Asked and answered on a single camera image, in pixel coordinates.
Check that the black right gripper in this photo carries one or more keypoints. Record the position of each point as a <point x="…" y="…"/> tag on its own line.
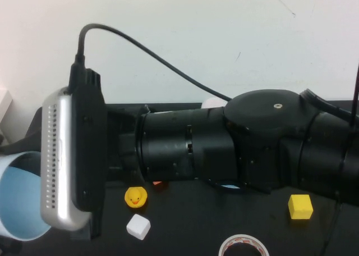
<point x="123" y="146"/>

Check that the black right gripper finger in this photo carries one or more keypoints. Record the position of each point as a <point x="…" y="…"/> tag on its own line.
<point x="31" y="164"/>
<point x="25" y="145"/>

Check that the light blue plastic cup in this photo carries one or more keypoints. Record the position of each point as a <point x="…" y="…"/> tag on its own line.
<point x="19" y="205"/>

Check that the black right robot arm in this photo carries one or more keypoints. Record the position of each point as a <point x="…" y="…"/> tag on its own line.
<point x="252" y="143"/>

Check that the white plastic cup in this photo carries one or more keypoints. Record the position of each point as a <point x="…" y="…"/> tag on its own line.
<point x="213" y="103"/>

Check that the blue cup stand with pegs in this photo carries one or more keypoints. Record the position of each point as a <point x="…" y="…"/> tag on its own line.
<point x="231" y="186"/>

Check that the orange foam cube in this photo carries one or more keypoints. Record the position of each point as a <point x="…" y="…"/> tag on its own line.
<point x="157" y="183"/>

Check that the yellow rubber duck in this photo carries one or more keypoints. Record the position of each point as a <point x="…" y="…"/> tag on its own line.
<point x="136" y="198"/>

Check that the white foam cube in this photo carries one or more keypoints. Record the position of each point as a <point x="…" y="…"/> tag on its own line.
<point x="138" y="226"/>

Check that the clear tape roll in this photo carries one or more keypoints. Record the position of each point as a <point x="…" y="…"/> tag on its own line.
<point x="242" y="238"/>

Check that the yellow foam cube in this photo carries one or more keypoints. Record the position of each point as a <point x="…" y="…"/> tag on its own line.
<point x="300" y="206"/>

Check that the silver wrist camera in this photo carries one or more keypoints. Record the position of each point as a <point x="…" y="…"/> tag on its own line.
<point x="60" y="155"/>

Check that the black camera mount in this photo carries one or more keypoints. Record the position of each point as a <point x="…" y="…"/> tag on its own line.
<point x="89" y="143"/>

